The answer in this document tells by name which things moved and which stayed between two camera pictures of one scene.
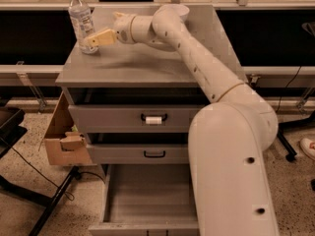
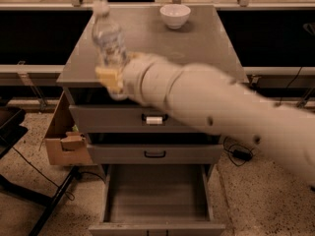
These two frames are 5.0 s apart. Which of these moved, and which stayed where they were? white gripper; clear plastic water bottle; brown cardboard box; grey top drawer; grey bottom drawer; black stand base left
Moved: white gripper; clear plastic water bottle
Stayed: brown cardboard box; black stand base left; grey top drawer; grey bottom drawer
